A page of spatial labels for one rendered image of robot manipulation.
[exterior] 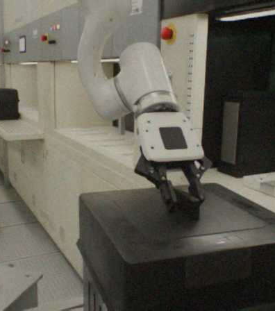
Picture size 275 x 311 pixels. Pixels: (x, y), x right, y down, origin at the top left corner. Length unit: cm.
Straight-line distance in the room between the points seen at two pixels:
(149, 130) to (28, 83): 350
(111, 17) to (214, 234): 41
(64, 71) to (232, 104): 145
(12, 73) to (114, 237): 361
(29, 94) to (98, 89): 338
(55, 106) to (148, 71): 192
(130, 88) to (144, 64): 5
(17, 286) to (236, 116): 90
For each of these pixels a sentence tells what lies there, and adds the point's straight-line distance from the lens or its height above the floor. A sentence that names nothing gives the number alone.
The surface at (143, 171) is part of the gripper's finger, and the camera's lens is 64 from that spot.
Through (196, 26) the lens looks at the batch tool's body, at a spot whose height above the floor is 136.
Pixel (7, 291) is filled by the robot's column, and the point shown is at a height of 76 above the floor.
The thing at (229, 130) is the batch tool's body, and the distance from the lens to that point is 145.
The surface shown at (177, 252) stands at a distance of 51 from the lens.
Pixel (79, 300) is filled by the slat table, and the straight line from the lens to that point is 89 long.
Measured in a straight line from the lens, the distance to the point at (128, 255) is 49.
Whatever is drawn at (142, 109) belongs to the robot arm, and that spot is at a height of 117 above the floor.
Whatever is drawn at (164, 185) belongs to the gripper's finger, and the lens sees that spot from 63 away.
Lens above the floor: 123
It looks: 12 degrees down
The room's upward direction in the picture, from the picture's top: 1 degrees clockwise
